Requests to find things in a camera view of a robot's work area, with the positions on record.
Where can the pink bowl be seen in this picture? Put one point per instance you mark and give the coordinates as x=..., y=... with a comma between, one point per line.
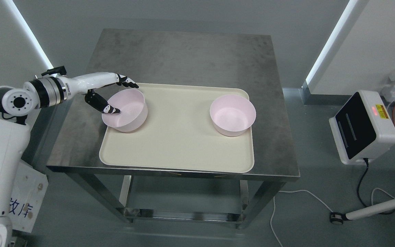
x=133, y=110
x=232, y=115

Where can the white black box device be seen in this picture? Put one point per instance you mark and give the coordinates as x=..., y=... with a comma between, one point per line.
x=362, y=129

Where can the cream plastic tray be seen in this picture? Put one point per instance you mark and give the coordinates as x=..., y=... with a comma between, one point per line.
x=179, y=134

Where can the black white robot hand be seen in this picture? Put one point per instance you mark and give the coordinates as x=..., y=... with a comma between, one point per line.
x=86, y=85

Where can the white stand leg with caster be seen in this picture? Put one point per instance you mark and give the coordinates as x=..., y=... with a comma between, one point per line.
x=339, y=218

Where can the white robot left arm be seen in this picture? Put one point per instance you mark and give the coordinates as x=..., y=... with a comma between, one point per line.
x=15, y=105

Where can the stainless steel table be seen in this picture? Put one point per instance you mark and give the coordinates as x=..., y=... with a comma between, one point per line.
x=182, y=58

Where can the white wall socket plug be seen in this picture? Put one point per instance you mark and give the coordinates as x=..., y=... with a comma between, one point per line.
x=388, y=91

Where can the white sign with blue text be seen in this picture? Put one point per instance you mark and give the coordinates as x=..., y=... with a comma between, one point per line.
x=27, y=196

